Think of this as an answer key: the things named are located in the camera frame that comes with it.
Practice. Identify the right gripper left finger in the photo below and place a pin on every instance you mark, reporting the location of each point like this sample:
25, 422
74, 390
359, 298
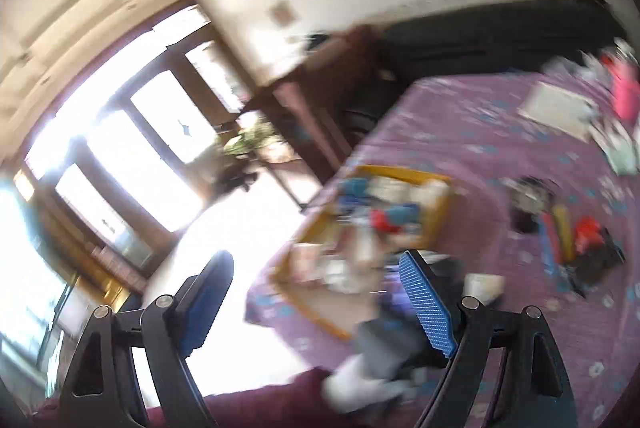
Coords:
101, 388

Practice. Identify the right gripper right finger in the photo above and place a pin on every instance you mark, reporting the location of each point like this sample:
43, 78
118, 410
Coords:
532, 386

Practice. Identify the blue fluffy towel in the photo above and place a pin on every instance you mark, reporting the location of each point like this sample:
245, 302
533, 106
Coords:
353, 194

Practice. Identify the large white tissue pack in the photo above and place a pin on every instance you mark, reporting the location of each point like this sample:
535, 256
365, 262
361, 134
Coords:
363, 250

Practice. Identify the white gloved left hand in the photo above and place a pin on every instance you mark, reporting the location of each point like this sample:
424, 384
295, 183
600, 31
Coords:
350, 388

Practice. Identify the white cup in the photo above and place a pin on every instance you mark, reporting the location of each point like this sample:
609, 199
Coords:
486, 288

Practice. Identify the yellow cardboard tray box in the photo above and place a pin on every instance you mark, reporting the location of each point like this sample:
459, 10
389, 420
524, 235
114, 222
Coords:
334, 266

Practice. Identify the purple floral tablecloth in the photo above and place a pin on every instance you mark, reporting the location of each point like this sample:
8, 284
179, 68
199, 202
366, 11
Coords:
468, 128

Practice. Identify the black plastic bag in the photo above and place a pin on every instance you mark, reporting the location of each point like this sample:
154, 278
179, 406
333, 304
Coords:
595, 263

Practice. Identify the black motor with shaft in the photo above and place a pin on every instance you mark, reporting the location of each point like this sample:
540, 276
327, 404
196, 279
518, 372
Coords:
529, 197

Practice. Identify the dark wooden chair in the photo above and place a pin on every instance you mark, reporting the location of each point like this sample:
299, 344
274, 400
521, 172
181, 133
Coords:
289, 126

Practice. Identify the pink water bottle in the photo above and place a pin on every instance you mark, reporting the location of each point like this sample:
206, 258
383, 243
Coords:
623, 68

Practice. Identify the black sofa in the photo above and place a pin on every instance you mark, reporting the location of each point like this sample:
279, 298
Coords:
517, 36

